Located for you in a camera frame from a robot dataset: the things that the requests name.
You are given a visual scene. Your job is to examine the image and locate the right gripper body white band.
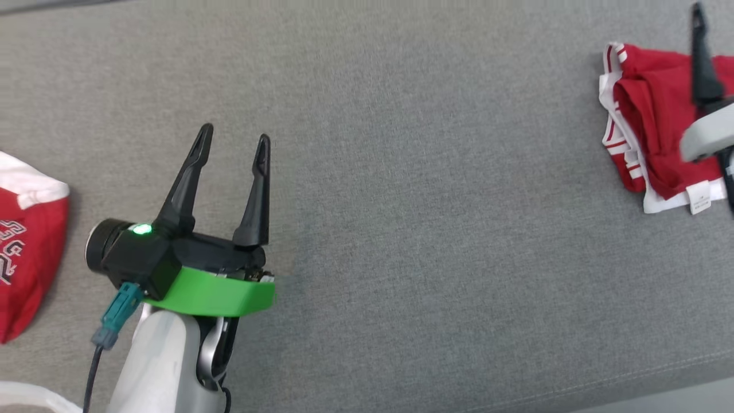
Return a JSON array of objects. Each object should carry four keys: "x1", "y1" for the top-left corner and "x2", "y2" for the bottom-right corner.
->
[{"x1": 680, "y1": 99, "x2": 734, "y2": 164}]

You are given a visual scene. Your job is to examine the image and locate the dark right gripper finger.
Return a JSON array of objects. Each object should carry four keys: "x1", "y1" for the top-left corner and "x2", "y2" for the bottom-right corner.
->
[{"x1": 690, "y1": 2, "x2": 725, "y2": 106}]

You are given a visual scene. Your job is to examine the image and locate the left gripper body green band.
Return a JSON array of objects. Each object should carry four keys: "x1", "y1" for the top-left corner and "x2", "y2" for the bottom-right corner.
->
[{"x1": 143, "y1": 232, "x2": 277, "y2": 318}]

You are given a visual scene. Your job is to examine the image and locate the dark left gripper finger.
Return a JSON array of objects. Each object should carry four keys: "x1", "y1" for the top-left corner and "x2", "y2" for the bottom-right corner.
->
[
  {"x1": 232, "y1": 134, "x2": 271, "y2": 248},
  {"x1": 154, "y1": 123, "x2": 214, "y2": 237}
]

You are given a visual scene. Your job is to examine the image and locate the red Bulls 23 jersey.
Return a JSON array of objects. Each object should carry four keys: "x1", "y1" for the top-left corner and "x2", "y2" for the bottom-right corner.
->
[{"x1": 599, "y1": 42, "x2": 734, "y2": 215}]

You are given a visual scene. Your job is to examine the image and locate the red Bulls 23 shorts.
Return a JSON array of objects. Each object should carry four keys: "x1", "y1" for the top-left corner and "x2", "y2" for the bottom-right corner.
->
[{"x1": 0, "y1": 151, "x2": 71, "y2": 345}]

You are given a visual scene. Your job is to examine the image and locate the grey fabric sofa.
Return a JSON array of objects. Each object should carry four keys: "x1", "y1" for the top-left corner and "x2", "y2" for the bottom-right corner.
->
[{"x1": 0, "y1": 0, "x2": 734, "y2": 413}]

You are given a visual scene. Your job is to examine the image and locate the white plastic bag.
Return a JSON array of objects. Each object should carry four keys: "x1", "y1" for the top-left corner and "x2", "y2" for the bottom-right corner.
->
[{"x1": 0, "y1": 381, "x2": 82, "y2": 413}]

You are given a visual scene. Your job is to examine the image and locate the left black cable teal plug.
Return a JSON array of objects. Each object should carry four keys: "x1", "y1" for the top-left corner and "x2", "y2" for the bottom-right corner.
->
[{"x1": 83, "y1": 282, "x2": 144, "y2": 413}]

